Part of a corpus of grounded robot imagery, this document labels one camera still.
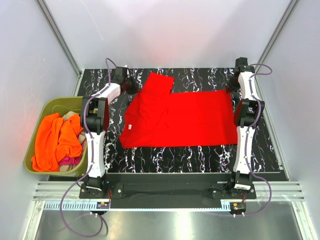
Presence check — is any red t shirt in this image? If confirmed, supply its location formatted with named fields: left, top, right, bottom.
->
left=119, top=73, right=238, bottom=148

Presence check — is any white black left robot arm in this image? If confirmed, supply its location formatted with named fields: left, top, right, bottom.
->
left=80, top=65, right=139, bottom=199

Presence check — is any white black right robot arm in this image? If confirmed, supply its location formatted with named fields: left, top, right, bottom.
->
left=226, top=57, right=265, bottom=199

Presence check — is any orange t shirt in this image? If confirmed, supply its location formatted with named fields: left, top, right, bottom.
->
left=31, top=112, right=85, bottom=172

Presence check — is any olive green plastic bin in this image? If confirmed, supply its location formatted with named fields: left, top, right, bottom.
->
left=23, top=96, right=88, bottom=177

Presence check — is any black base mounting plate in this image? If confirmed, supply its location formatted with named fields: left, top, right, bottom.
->
left=79, top=173, right=256, bottom=210

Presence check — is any right orange connector board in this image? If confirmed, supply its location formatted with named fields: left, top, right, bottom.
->
left=230, top=202, right=247, bottom=211

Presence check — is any orange connector board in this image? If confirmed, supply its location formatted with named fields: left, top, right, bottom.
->
left=230, top=202, right=247, bottom=211
left=96, top=201, right=110, bottom=209

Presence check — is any left orange connector board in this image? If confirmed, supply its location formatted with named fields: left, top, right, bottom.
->
left=96, top=201, right=110, bottom=209

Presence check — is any right aluminium corner post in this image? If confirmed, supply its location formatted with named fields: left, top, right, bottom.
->
left=252, top=0, right=301, bottom=75

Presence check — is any aluminium corner post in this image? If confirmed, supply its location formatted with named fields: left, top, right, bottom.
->
left=35, top=0, right=82, bottom=77
left=252, top=0, right=301, bottom=75

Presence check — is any left aluminium corner post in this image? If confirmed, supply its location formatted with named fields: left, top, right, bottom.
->
left=35, top=0, right=82, bottom=77

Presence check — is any aluminium frame rail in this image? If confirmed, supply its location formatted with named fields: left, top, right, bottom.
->
left=23, top=181, right=320, bottom=240

